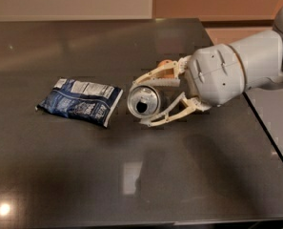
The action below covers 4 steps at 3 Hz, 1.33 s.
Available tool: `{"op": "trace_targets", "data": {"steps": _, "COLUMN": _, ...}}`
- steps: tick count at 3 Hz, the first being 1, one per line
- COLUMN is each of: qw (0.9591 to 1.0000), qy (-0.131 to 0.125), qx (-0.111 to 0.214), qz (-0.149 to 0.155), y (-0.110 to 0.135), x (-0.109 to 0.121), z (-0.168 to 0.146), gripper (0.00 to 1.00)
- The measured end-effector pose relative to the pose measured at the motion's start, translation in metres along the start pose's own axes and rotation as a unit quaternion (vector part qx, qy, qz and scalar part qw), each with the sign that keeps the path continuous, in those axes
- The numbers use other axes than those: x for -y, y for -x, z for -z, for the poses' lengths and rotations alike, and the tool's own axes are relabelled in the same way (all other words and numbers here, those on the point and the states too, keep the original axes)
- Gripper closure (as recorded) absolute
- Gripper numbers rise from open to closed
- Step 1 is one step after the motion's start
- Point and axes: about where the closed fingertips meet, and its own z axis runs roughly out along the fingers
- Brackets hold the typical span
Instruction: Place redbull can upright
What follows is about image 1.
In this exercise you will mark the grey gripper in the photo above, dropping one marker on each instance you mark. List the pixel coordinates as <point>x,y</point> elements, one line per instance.
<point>214,73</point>

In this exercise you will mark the orange fruit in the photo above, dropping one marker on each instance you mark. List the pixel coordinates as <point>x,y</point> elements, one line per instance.
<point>164,62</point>

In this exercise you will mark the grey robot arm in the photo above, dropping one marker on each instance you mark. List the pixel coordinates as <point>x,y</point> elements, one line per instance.
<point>261,57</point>

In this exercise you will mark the silver redbull can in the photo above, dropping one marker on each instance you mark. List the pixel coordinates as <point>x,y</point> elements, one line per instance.
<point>146,101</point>

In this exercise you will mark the blue chip bag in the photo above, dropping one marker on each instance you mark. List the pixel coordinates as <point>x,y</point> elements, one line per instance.
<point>82,100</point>

